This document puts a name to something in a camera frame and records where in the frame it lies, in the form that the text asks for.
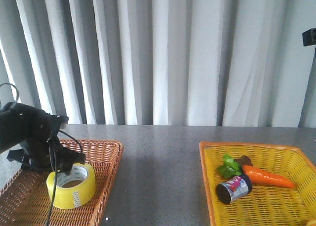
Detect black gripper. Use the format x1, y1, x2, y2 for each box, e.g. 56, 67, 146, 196
6, 137, 86, 176

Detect yellow packing tape roll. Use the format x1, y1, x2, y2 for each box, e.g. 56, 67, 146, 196
46, 163, 96, 209

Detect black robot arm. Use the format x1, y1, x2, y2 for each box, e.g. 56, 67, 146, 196
0, 102, 85, 174
302, 28, 316, 46

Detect brown wicker basket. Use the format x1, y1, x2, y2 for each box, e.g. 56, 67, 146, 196
0, 139, 123, 226

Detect green toy leaves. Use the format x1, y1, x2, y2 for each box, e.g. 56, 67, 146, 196
216, 153, 242, 179

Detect small printed can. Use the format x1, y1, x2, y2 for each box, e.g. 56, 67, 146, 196
215, 174, 253, 204

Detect grey pleated curtain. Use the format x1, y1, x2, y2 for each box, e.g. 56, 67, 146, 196
0, 0, 316, 127

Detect dark brown toy piece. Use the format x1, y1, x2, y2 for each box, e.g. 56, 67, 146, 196
234, 155, 253, 167

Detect orange toy carrot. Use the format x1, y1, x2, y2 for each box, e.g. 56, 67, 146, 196
242, 165, 295, 188

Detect yellow plastic woven basket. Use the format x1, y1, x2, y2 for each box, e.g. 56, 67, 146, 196
199, 141, 316, 226

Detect yellow fruit at corner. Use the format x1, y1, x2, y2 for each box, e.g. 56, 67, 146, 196
306, 218, 316, 226

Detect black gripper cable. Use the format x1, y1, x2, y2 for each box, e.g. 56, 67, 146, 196
45, 129, 82, 226

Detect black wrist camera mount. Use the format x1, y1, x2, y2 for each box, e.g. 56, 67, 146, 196
48, 115, 69, 131

